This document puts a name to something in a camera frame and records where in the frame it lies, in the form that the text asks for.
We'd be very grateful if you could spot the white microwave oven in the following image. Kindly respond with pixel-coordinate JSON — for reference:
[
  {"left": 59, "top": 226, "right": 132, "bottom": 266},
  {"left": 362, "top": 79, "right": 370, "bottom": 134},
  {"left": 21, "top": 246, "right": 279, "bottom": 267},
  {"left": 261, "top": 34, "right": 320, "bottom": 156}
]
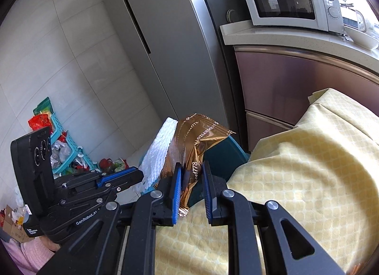
[{"left": 239, "top": 0, "right": 345, "bottom": 33}]

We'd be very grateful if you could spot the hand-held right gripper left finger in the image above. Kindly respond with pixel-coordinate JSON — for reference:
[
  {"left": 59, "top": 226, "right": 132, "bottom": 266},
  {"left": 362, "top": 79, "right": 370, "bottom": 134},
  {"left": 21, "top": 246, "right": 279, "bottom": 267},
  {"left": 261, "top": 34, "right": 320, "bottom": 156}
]
[{"left": 36, "top": 162, "right": 185, "bottom": 275}]

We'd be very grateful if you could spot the yellow checked tablecloth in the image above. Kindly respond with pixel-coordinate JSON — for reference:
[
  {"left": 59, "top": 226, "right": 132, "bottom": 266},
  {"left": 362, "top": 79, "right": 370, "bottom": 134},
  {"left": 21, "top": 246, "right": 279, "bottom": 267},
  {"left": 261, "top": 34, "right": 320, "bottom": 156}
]
[{"left": 154, "top": 88, "right": 379, "bottom": 275}]

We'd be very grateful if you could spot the teal plastic bin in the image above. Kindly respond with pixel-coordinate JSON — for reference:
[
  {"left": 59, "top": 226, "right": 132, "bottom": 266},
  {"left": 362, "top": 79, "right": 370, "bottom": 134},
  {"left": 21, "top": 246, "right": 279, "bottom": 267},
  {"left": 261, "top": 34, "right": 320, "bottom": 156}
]
[{"left": 142, "top": 136, "right": 249, "bottom": 207}]

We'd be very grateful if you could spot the red item on floor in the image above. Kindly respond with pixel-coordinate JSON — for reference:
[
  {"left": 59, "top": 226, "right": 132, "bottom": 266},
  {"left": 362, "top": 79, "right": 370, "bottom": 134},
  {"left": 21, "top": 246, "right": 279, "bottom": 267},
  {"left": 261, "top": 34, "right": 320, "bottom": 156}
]
[{"left": 99, "top": 158, "right": 129, "bottom": 172}]

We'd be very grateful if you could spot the grey refrigerator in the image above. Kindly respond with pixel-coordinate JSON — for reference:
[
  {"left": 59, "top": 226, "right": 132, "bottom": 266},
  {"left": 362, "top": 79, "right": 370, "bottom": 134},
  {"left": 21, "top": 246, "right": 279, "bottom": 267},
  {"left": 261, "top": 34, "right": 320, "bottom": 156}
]
[{"left": 96, "top": 0, "right": 246, "bottom": 148}]

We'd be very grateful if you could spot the cardboard box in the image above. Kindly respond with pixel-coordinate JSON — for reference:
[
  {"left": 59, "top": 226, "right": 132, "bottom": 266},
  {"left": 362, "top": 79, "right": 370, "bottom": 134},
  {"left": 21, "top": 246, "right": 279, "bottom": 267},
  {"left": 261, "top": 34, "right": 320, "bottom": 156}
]
[{"left": 0, "top": 204, "right": 33, "bottom": 243}]

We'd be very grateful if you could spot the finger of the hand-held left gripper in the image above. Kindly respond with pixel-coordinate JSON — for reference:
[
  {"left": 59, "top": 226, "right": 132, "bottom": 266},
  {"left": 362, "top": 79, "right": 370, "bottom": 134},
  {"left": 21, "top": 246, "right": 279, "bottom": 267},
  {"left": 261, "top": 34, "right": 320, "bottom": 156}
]
[
  {"left": 55, "top": 167, "right": 144, "bottom": 193},
  {"left": 60, "top": 186, "right": 122, "bottom": 207}
]

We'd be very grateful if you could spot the brown kitchen cabinet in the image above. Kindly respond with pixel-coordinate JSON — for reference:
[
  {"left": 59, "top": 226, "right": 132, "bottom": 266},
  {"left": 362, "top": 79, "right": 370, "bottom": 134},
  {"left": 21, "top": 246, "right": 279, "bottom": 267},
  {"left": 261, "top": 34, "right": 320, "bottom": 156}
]
[{"left": 234, "top": 45, "right": 379, "bottom": 154}]

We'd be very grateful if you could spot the teal plastic rack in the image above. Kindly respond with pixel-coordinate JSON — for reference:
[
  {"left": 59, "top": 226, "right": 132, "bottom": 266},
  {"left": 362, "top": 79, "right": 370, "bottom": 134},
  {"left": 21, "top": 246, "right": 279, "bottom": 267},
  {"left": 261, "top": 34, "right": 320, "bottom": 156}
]
[{"left": 49, "top": 113, "right": 98, "bottom": 175}]

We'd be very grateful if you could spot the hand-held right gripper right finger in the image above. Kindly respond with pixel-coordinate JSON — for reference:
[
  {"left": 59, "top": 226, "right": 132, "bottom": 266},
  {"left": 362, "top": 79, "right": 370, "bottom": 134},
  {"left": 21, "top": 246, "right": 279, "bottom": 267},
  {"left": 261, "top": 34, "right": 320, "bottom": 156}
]
[{"left": 201, "top": 161, "right": 347, "bottom": 275}]

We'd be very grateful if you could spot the red plastic bag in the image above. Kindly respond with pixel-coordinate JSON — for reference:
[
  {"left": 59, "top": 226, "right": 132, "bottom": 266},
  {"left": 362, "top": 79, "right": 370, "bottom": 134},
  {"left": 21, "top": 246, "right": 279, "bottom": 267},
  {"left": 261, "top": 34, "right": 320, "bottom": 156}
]
[{"left": 28, "top": 114, "right": 53, "bottom": 132}]

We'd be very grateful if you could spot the white bowl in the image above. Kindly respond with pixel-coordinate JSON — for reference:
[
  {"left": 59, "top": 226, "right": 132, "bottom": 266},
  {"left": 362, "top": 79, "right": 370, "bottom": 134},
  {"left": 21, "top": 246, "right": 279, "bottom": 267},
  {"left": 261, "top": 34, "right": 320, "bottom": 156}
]
[{"left": 345, "top": 26, "right": 379, "bottom": 51}]

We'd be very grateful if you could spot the crumpled grey plastic bag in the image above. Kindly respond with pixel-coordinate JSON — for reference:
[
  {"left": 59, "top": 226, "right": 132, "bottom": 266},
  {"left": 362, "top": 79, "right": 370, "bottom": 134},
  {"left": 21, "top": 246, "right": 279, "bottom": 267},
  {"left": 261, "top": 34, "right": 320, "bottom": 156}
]
[{"left": 50, "top": 140, "right": 72, "bottom": 169}]

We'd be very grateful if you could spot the white cloth in bin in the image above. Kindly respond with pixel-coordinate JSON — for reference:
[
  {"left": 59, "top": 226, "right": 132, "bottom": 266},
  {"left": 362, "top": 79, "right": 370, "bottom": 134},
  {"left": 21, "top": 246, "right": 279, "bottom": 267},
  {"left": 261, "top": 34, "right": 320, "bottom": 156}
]
[{"left": 135, "top": 117, "right": 178, "bottom": 194}]

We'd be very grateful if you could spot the gold snack wrapper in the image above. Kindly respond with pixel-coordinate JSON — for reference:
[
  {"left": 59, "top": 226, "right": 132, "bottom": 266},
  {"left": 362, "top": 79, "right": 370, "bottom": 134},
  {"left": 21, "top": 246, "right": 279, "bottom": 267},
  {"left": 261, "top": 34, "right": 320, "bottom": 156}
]
[{"left": 160, "top": 112, "right": 236, "bottom": 218}]

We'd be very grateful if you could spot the glass pitcher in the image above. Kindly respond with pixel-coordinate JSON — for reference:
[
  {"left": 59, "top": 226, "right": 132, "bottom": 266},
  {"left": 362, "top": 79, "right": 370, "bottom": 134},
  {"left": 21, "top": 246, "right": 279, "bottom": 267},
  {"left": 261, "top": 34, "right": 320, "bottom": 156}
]
[{"left": 340, "top": 0, "right": 369, "bottom": 34}]

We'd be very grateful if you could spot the person's left forearm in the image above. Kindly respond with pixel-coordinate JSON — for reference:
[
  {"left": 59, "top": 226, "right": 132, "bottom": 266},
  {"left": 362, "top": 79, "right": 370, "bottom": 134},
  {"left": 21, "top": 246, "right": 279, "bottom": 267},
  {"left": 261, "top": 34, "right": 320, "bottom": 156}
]
[{"left": 0, "top": 235, "right": 58, "bottom": 274}]

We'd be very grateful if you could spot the green snack packet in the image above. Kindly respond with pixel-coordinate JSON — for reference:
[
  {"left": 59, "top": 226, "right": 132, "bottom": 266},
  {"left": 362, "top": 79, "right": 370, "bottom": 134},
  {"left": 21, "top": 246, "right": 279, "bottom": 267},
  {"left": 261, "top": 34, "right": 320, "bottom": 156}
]
[{"left": 33, "top": 96, "right": 53, "bottom": 115}]

